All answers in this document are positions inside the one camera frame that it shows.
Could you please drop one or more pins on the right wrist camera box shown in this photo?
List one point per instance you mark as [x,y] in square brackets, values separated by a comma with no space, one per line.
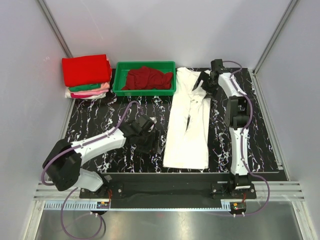
[217,66]

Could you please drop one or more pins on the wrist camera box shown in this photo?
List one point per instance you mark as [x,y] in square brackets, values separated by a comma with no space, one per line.
[217,66]
[146,122]

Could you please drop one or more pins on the white slotted cable duct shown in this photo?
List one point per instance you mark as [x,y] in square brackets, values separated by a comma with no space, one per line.
[220,206]

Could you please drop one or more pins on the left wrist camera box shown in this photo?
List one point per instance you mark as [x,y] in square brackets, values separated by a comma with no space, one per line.
[146,122]

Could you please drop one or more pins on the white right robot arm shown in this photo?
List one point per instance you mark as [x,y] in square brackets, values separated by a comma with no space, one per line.
[238,116]

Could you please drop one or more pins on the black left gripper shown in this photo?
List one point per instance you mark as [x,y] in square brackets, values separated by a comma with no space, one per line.
[148,148]

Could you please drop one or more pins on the dark red crumpled t-shirt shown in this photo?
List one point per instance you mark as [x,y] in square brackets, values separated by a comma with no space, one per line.
[146,78]

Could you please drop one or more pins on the green folded t-shirt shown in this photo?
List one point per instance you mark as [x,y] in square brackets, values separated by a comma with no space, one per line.
[86,87]

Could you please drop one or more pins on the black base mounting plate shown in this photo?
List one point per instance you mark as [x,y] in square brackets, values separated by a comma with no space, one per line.
[178,189]

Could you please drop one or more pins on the aluminium frame rail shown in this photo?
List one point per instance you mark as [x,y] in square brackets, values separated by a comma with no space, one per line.
[279,191]

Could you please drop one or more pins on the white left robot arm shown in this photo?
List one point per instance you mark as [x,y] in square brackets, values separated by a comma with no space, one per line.
[64,164]

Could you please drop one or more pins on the red folded t-shirt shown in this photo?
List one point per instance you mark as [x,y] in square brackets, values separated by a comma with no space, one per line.
[86,70]

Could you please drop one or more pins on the green plastic bin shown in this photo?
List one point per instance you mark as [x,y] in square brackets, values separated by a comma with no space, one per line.
[123,67]

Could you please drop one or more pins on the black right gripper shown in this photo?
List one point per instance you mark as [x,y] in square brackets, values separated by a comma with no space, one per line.
[209,95]

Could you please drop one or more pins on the white printed t-shirt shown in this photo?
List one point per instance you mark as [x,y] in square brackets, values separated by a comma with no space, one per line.
[186,145]

